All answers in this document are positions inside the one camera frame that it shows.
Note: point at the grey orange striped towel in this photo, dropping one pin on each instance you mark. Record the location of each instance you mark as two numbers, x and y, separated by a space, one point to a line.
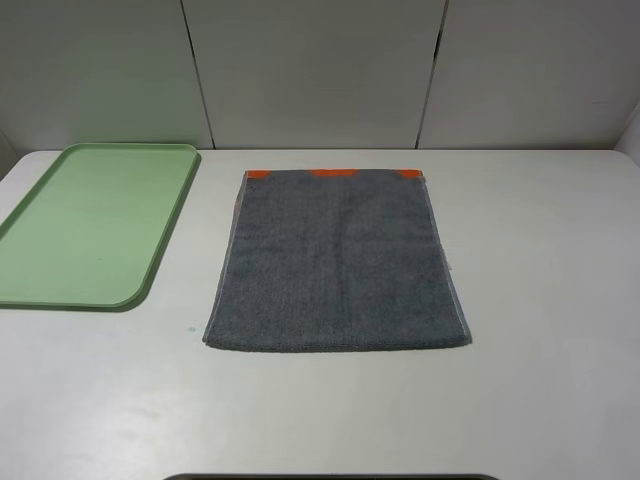
335 260

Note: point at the green plastic tray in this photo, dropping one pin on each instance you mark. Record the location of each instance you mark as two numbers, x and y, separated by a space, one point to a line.
90 234

